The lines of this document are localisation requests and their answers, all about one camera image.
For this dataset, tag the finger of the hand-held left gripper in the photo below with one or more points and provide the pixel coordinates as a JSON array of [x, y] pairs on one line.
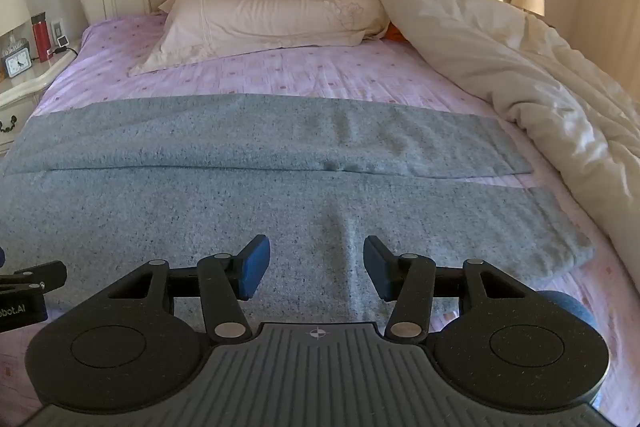
[[47, 272]]

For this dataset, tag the small alarm clock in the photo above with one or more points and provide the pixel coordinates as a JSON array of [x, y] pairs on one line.
[[17, 63]]

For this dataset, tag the cream nightstand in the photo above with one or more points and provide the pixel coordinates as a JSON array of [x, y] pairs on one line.
[[30, 83]]

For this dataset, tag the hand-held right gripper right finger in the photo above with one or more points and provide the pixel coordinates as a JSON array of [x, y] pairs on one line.
[[377, 269]]

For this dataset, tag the white duvet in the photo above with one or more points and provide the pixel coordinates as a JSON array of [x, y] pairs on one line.
[[500, 57]]

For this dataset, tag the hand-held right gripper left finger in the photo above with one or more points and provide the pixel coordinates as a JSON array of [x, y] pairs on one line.
[[255, 268]]

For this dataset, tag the small white charger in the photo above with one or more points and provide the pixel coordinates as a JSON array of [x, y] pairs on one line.
[[61, 43]]

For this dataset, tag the white table lamp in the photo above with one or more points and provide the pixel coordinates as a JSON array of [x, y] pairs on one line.
[[12, 7]]

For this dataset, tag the grey pants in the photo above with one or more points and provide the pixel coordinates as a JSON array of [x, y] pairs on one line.
[[250, 207]]

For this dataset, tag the person's right leg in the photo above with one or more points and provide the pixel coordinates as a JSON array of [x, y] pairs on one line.
[[570, 307]]

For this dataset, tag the cream pillow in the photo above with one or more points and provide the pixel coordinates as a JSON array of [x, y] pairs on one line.
[[260, 22]]

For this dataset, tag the red bottle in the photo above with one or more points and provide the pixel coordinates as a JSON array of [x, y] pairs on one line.
[[41, 39]]

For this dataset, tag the wall socket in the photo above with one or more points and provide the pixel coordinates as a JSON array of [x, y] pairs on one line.
[[57, 28]]

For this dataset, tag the orange cloth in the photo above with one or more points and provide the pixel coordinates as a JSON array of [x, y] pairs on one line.
[[395, 35]]

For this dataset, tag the pink patterned bed sheet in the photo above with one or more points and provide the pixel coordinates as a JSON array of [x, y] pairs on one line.
[[300, 72]]

